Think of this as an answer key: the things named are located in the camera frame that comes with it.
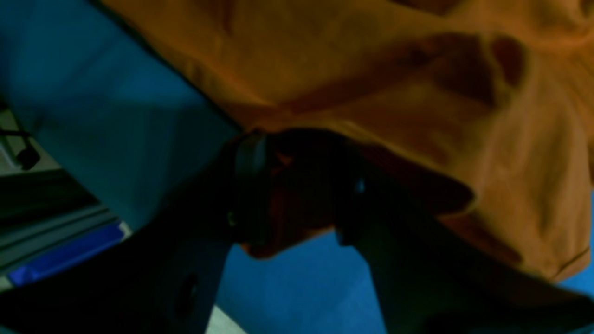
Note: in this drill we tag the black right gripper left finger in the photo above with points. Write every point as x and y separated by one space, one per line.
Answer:
164 279

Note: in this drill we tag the blue-grey table cloth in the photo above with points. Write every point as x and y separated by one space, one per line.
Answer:
132 131

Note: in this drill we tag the orange t-shirt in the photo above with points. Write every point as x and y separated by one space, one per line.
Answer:
484 108

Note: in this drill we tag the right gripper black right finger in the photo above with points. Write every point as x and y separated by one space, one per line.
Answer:
429 281

